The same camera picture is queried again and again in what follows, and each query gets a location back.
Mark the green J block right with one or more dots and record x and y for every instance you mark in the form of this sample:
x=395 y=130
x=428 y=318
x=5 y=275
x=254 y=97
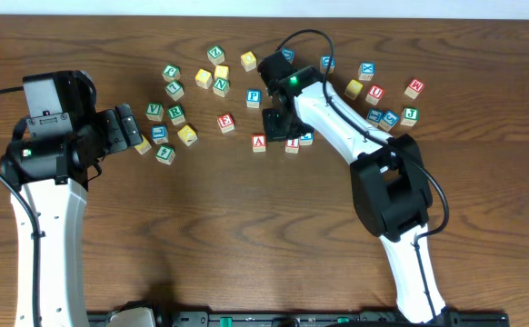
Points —
x=409 y=116

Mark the blue X block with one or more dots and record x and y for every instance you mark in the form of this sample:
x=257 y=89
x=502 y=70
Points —
x=366 y=71

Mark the blue D block right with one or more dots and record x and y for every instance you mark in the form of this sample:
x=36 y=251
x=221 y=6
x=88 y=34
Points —
x=327 y=64

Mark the blue block lower right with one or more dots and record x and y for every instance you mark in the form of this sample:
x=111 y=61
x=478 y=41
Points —
x=374 y=116

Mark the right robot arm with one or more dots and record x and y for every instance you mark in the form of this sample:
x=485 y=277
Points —
x=392 y=192

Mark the blue 2 block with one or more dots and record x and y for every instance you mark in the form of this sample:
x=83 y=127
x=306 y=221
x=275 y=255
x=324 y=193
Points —
x=306 y=139

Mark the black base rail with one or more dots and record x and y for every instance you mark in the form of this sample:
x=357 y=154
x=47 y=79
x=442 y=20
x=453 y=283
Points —
x=146 y=317

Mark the red I block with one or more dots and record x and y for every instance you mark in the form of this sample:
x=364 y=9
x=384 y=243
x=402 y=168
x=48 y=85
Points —
x=292 y=146

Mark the red A block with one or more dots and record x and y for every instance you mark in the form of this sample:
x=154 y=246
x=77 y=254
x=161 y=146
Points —
x=259 y=143

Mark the yellow block left upper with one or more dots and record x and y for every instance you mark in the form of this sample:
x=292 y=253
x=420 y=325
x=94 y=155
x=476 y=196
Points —
x=203 y=78

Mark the blue L block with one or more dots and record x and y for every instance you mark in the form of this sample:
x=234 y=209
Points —
x=160 y=134

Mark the yellow block near L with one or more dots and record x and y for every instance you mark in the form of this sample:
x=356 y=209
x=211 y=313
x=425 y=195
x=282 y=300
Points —
x=187 y=135

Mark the blue G block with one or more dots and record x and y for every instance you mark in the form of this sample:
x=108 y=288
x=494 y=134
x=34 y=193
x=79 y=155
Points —
x=388 y=121

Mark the green Z block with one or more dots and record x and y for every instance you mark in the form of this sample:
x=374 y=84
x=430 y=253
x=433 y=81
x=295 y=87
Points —
x=216 y=55

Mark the green N block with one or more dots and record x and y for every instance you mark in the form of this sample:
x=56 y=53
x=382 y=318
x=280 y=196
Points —
x=221 y=87

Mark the yellow block right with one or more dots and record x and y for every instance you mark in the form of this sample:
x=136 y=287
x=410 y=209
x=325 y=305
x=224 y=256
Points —
x=353 y=89

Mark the green j block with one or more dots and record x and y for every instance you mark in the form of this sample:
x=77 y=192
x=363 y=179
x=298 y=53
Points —
x=409 y=116
x=171 y=73

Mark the green 4 block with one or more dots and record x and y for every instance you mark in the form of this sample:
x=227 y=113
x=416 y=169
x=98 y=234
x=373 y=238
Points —
x=165 y=154

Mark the red U block right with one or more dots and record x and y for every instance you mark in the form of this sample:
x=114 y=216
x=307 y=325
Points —
x=374 y=95

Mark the green J block upper left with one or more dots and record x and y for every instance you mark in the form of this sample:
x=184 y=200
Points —
x=171 y=73

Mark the red E block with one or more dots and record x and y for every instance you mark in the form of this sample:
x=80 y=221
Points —
x=226 y=123

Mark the green V block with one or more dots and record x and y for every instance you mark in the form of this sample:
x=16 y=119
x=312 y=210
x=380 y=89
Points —
x=155 y=112

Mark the blue P block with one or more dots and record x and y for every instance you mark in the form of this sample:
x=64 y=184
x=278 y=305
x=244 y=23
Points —
x=253 y=98

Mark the red M block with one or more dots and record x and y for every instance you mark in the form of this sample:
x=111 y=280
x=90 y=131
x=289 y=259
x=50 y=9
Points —
x=414 y=88

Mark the yellow block top centre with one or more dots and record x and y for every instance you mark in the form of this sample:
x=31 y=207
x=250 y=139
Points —
x=248 y=61

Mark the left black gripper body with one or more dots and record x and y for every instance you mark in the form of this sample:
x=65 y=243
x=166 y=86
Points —
x=111 y=133

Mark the yellow G block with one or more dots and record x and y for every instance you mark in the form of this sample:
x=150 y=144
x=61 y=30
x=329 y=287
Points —
x=143 y=147

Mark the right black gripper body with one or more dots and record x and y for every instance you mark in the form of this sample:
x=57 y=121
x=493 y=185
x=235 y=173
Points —
x=280 y=126

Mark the pale yellow block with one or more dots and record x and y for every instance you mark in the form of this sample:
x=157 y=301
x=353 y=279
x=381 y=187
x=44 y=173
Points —
x=221 y=72

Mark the green R block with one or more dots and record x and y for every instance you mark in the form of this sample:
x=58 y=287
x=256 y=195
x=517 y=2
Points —
x=176 y=115

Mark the green 7 block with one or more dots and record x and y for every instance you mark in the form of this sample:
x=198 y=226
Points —
x=175 y=90

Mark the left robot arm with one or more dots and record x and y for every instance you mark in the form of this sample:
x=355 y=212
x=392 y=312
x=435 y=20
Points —
x=46 y=165

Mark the blue d block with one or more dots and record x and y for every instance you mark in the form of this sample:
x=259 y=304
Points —
x=288 y=54
x=327 y=64

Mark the blue D block upper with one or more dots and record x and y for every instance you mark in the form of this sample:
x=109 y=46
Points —
x=288 y=54

